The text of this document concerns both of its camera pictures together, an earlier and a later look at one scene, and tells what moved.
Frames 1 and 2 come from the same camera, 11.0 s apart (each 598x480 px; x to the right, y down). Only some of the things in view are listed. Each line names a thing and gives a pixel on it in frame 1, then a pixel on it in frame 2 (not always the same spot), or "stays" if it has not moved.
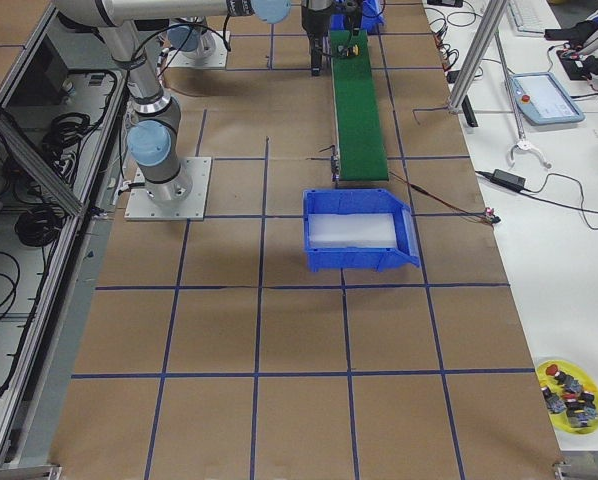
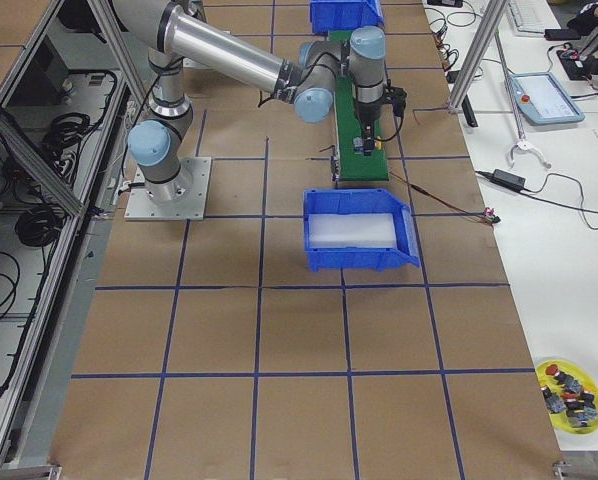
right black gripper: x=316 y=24 to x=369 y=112
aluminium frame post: x=495 y=13 stays
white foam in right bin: x=352 y=230 stays
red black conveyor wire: x=488 y=216 stays
